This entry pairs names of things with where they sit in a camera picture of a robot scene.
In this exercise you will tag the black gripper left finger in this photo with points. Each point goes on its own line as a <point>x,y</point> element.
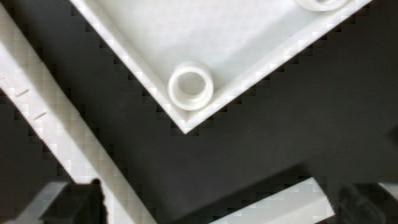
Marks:
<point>66,204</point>

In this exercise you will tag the white U-shaped obstacle fence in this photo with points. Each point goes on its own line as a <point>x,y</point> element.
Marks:
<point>301,138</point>

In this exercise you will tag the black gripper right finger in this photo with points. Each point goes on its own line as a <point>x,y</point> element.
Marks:
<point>366,206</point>

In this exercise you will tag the white square tabletop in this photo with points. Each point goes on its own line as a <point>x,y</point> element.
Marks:
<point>201,46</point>

